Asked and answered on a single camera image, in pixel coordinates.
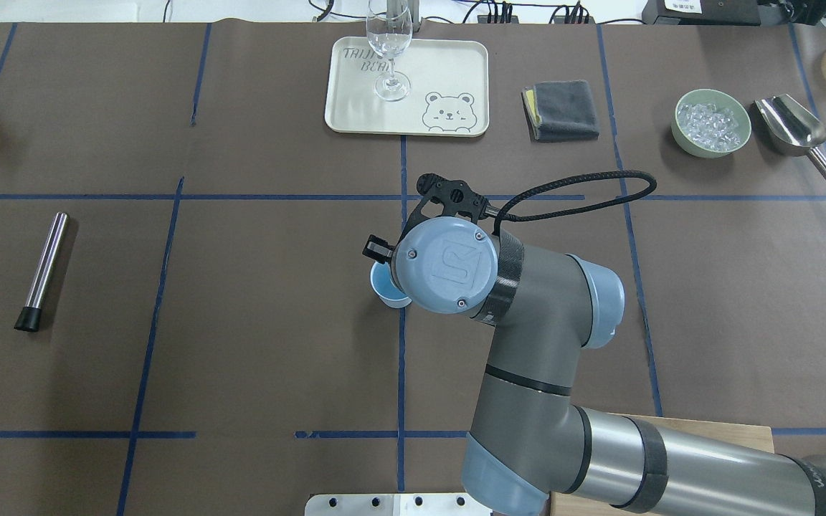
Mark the cream bear tray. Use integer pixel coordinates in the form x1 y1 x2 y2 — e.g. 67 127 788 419
324 37 490 138

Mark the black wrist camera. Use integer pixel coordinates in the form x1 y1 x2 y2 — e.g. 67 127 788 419
409 173 491 228

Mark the green bowl with ice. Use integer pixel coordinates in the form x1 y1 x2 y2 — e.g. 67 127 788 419
671 89 753 159

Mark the grey folded cloth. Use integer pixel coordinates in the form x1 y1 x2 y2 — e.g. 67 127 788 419
521 80 600 143

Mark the wooden cutting board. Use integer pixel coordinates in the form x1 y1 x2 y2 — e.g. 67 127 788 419
549 409 799 515

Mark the clear wine glass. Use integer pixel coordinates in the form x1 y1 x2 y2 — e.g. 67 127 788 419
365 1 413 102

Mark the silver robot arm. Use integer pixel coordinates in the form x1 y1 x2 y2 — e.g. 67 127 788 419
363 216 826 515

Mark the blue plastic cup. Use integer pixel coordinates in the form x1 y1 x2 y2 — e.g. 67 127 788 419
369 262 411 308

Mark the steel ice scoop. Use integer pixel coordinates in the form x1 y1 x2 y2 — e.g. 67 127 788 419
754 94 826 180

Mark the steel muddler black tip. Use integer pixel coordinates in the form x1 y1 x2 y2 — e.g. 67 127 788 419
13 211 69 333

